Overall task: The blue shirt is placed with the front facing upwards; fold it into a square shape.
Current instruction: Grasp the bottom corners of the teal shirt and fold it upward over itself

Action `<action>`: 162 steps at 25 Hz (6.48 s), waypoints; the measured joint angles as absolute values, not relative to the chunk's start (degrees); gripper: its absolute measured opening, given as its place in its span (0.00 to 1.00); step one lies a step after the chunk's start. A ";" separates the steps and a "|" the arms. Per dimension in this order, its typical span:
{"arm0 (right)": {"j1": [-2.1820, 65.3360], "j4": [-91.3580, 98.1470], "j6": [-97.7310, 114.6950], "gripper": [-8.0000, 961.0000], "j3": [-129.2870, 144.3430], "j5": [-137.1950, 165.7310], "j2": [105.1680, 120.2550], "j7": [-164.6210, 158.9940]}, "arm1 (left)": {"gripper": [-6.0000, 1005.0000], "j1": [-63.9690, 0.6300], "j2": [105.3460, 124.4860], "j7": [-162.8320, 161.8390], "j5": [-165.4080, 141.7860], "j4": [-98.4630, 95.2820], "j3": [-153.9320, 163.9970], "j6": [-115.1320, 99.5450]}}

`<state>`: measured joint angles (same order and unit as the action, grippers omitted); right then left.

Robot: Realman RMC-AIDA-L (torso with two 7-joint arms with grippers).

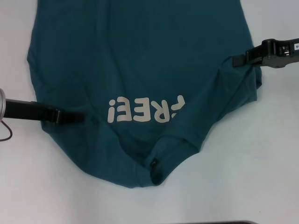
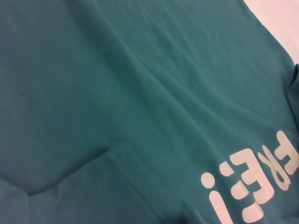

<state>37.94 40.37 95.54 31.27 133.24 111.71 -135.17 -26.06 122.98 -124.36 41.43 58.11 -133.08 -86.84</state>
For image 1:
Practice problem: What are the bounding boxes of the left gripper dark cable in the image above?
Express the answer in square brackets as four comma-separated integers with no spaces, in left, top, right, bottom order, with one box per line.
[0,120,14,142]

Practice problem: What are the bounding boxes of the teal blue printed t-shirt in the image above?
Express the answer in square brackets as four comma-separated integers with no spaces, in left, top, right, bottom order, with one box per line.
[26,0,263,189]

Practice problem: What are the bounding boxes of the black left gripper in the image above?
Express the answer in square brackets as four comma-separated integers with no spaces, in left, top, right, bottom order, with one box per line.
[4,98,85,125]

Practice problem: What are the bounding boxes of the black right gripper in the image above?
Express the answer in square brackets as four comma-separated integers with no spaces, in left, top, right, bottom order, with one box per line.
[232,37,299,70]

